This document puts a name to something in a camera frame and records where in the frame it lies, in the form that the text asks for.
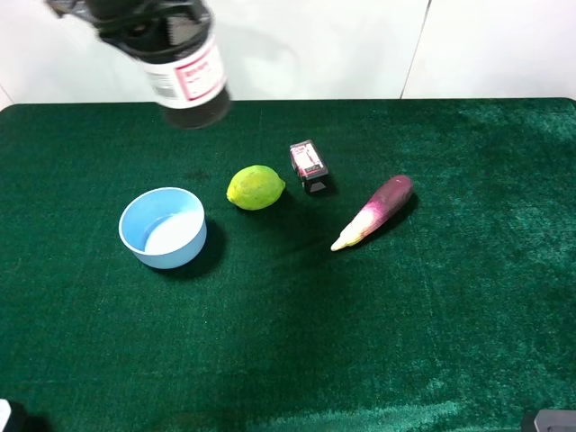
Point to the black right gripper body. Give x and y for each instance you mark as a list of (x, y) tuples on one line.
[(142, 25)]

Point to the black mesh pen holder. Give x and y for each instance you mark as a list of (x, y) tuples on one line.
[(190, 84)]

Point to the dark object bottom right corner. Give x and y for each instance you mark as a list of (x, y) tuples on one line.
[(550, 420)]

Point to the light blue bowl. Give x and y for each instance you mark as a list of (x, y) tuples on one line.
[(164, 228)]

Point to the green lime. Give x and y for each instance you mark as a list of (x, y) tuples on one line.
[(255, 188)]

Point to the small black box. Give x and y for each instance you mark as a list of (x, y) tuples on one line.
[(309, 166)]

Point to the purple white eggplant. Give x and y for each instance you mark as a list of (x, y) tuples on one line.
[(384, 203)]

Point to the green velvet tablecloth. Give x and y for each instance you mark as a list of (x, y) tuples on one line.
[(457, 314)]

